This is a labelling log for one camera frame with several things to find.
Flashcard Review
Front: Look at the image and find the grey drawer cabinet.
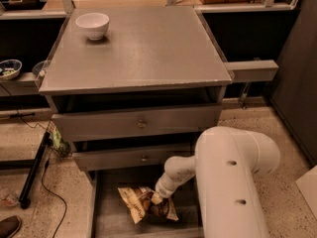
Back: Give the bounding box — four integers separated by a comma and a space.
40, 6, 231, 238

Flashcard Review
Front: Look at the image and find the grey drawer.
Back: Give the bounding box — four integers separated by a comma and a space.
53, 104, 222, 142
90, 165, 204, 238
72, 143, 194, 172

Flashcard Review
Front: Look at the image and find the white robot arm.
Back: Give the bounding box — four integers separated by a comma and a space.
156, 126, 280, 238

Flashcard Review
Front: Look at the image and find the white ceramic bowl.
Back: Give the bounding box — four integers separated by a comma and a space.
75, 13, 110, 40

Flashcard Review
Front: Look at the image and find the small clear bowl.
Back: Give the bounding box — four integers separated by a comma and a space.
32, 60, 51, 77

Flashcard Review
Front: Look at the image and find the grey middle drawer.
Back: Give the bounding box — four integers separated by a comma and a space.
72, 143, 194, 172

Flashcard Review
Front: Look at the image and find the green packaged item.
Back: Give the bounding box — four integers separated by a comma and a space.
51, 128, 70, 158

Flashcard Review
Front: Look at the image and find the brown chip bag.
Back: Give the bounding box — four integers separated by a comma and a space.
118, 186, 178, 224

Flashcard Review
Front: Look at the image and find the grey side rail beam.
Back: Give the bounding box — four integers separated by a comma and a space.
225, 59, 278, 83

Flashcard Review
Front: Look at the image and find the grey bottom drawer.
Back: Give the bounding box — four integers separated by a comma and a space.
90, 165, 204, 238

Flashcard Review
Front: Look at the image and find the dark shoe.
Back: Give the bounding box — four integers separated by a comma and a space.
0, 216, 22, 238

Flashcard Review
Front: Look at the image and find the blue patterned bowl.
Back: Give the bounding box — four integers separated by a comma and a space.
0, 59, 22, 80

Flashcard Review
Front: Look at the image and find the white floor panel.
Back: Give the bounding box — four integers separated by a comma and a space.
295, 166, 317, 219

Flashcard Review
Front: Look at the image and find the grey top drawer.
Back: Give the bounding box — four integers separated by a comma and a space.
53, 104, 222, 142

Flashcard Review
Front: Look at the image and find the black metal stand leg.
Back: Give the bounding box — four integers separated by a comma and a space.
19, 132, 50, 209

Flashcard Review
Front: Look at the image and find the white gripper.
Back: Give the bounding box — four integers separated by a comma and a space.
151, 175, 178, 205

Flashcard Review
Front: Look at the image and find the black floor cable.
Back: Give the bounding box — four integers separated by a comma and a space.
41, 159, 68, 238

